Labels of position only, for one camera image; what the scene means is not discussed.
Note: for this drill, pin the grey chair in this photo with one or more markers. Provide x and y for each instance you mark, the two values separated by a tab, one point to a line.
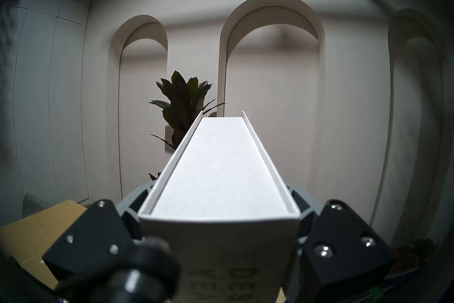
33	204

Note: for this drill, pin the tall green potted plant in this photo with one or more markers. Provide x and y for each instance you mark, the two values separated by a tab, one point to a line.
181	100

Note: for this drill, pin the white Design Hotels Yearbook book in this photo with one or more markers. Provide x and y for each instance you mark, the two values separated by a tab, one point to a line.
220	178

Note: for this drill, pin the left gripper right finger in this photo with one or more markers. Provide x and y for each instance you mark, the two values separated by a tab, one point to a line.
340	252

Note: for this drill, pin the light wooden table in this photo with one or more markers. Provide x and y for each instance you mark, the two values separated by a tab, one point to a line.
32	231

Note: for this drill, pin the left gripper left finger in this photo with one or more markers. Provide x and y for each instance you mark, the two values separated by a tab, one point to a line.
95	235

